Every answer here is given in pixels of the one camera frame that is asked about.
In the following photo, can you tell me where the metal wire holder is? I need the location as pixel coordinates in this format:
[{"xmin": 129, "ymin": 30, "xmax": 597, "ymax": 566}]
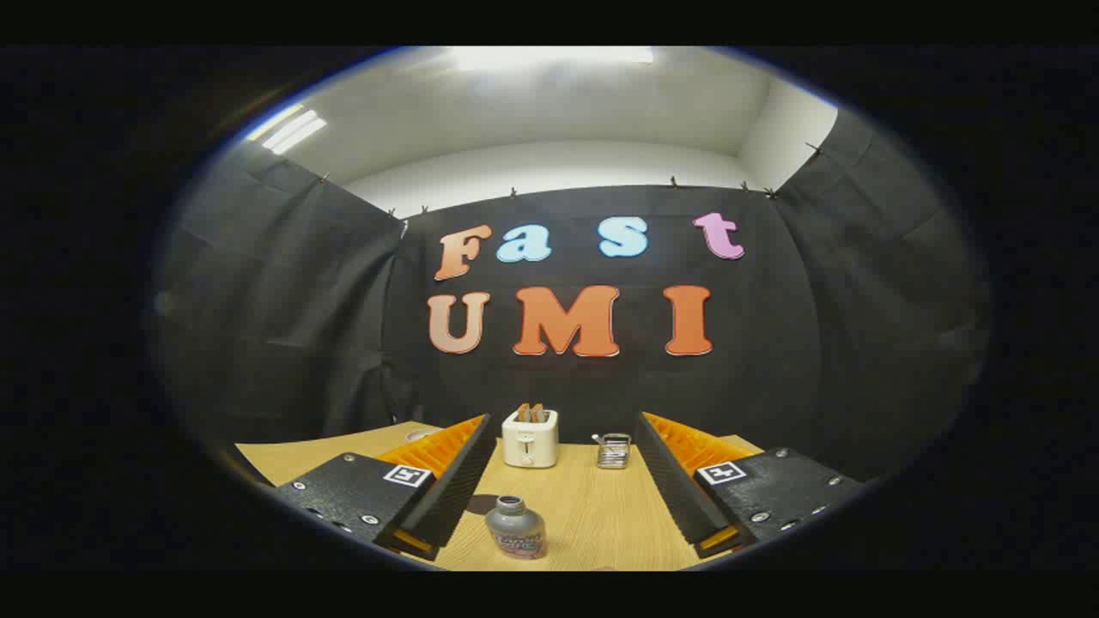
[{"xmin": 596, "ymin": 433, "xmax": 633, "ymax": 470}]

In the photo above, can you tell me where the wooden table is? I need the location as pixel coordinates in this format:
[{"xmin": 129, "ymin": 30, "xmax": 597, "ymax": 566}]
[{"xmin": 236, "ymin": 421, "xmax": 765, "ymax": 572}]

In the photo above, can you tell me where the small ceiling light panel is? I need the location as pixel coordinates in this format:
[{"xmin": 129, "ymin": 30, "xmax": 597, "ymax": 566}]
[{"xmin": 247, "ymin": 105, "xmax": 327, "ymax": 155}]

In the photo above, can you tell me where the silver juice bottle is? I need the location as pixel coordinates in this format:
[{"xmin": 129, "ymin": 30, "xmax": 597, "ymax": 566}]
[{"xmin": 485, "ymin": 495, "xmax": 549, "ymax": 560}]

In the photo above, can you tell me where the black backdrop cloth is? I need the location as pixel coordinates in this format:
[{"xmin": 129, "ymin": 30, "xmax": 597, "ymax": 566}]
[{"xmin": 150, "ymin": 107, "xmax": 993, "ymax": 482}]

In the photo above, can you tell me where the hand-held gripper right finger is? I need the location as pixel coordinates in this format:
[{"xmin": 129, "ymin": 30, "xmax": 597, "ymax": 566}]
[{"xmin": 634, "ymin": 412, "xmax": 864, "ymax": 559}]

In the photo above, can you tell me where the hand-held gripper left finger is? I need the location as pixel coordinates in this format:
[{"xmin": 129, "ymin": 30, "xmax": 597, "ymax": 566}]
[{"xmin": 273, "ymin": 415, "xmax": 499, "ymax": 563}]

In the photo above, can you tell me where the white toaster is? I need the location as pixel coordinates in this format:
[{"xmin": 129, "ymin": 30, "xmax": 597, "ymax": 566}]
[{"xmin": 501, "ymin": 409, "xmax": 560, "ymax": 469}]

